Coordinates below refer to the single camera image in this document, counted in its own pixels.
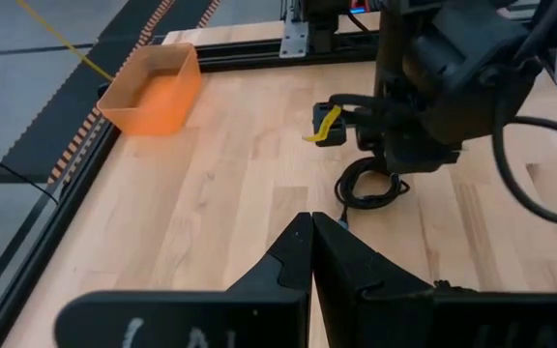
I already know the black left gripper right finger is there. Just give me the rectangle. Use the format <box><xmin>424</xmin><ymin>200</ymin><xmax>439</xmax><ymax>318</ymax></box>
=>
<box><xmin>311</xmin><ymin>211</ymin><xmax>557</xmax><ymax>348</ymax></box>

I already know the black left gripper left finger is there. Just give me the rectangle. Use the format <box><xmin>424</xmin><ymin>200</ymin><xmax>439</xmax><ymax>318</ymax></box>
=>
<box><xmin>53</xmin><ymin>211</ymin><xmax>314</xmax><ymax>348</ymax></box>

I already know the black USB-C cable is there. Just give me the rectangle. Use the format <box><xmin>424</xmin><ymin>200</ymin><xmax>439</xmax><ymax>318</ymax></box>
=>
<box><xmin>334</xmin><ymin>157</ymin><xmax>411</xmax><ymax>228</ymax></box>

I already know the orange plastic bin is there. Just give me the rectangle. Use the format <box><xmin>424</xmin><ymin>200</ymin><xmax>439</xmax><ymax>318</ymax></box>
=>
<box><xmin>96</xmin><ymin>42</ymin><xmax>203</xmax><ymax>137</ymax></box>

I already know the yellow cable tag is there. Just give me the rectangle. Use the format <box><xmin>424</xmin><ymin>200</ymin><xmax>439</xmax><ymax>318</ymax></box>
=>
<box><xmin>302</xmin><ymin>104</ymin><xmax>343</xmax><ymax>144</ymax></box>

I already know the silver metal base bracket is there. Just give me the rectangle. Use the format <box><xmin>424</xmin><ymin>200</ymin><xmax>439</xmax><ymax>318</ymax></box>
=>
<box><xmin>278</xmin><ymin>17</ymin><xmax>310</xmax><ymax>60</ymax></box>

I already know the black table frame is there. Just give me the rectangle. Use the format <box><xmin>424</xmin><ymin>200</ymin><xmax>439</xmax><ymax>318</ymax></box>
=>
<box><xmin>0</xmin><ymin>29</ymin><xmax>557</xmax><ymax>348</ymax></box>

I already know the thin black floor cable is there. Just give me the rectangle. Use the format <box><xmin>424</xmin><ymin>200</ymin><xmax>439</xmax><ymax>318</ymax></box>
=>
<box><xmin>0</xmin><ymin>143</ymin><xmax>60</xmax><ymax>205</ymax></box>

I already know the yellow cord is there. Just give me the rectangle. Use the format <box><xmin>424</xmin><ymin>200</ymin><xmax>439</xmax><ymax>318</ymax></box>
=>
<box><xmin>15</xmin><ymin>0</ymin><xmax>115</xmax><ymax>82</ymax></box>

